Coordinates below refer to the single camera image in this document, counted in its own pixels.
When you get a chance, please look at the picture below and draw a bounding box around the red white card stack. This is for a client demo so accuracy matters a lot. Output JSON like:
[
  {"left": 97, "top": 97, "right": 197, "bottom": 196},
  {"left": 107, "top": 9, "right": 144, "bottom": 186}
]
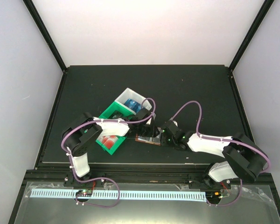
[{"left": 100, "top": 135, "right": 118, "bottom": 149}]

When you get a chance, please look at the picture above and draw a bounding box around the blue VIP card front stack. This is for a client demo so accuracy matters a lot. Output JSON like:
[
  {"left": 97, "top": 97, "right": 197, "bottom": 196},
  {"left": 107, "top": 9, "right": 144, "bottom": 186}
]
[{"left": 132, "top": 102, "right": 142, "bottom": 113}]

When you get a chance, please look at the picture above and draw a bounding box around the black aluminium frame rail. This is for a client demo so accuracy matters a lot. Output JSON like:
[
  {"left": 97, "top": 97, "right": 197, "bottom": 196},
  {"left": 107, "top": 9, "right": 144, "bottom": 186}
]
[{"left": 25, "top": 163, "right": 273, "bottom": 187}]

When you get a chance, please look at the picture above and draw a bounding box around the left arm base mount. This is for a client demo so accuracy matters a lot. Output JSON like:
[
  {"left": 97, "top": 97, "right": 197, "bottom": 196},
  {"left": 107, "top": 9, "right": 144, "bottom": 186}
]
[{"left": 63, "top": 171, "right": 106, "bottom": 188}]

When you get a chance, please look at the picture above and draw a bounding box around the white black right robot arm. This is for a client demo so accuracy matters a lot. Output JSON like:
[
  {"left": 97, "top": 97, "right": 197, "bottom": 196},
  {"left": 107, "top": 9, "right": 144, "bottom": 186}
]
[{"left": 161, "top": 120, "right": 269, "bottom": 188}]

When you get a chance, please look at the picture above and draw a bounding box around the left controller circuit board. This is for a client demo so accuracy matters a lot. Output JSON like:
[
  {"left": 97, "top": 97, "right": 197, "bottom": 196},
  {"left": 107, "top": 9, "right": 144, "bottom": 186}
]
[{"left": 75, "top": 189, "right": 93, "bottom": 197}]

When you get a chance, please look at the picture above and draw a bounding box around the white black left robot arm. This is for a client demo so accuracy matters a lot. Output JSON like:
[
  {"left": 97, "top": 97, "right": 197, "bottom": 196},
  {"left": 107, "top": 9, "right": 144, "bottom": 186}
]
[{"left": 61, "top": 107, "right": 158, "bottom": 186}]

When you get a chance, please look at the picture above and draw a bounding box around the blue vip card stack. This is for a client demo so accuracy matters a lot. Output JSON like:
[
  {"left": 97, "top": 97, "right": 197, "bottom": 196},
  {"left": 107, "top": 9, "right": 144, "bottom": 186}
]
[
  {"left": 132, "top": 102, "right": 142, "bottom": 113},
  {"left": 124, "top": 98, "right": 136, "bottom": 109}
]

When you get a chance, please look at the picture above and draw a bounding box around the controller circuit board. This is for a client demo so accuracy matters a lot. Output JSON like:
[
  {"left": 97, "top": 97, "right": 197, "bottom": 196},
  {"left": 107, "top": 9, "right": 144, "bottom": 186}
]
[
  {"left": 75, "top": 189, "right": 93, "bottom": 197},
  {"left": 205, "top": 191, "right": 230, "bottom": 199}
]

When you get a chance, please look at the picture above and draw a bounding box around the right controller circuit board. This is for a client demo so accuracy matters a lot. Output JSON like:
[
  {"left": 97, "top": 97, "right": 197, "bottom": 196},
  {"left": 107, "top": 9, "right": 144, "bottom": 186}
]
[{"left": 205, "top": 191, "right": 230, "bottom": 199}]

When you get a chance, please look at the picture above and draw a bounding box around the blue VIP card rear stack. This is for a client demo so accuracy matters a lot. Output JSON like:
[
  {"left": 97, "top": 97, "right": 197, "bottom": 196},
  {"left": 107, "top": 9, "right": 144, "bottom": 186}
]
[{"left": 124, "top": 98, "right": 136, "bottom": 109}]

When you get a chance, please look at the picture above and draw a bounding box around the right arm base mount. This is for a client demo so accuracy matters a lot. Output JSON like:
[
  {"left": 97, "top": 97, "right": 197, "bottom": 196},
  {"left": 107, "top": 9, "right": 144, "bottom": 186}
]
[{"left": 185, "top": 174, "right": 231, "bottom": 191}]

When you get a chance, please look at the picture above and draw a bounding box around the white slotted cable duct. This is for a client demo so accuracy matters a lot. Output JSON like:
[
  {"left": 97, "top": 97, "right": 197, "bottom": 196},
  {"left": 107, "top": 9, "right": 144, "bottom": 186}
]
[{"left": 30, "top": 189, "right": 207, "bottom": 202}]

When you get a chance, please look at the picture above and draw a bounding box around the clear acrylic front panel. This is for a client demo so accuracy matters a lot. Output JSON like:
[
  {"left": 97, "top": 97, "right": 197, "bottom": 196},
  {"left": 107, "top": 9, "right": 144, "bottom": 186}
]
[{"left": 14, "top": 183, "right": 280, "bottom": 224}]

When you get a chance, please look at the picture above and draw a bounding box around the white bin with blue cards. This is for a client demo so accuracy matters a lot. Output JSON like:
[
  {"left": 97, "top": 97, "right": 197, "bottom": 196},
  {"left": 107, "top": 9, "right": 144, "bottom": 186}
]
[{"left": 114, "top": 88, "right": 152, "bottom": 114}]

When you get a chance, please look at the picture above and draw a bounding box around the green bin with black cards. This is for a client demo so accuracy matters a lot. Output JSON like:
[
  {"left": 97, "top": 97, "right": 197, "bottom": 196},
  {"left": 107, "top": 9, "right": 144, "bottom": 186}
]
[{"left": 99, "top": 101, "right": 136, "bottom": 120}]

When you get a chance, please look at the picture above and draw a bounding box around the brown leather card holder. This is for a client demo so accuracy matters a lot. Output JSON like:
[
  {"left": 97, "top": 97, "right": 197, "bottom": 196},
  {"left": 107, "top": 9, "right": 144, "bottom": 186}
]
[{"left": 135, "top": 134, "right": 161, "bottom": 146}]

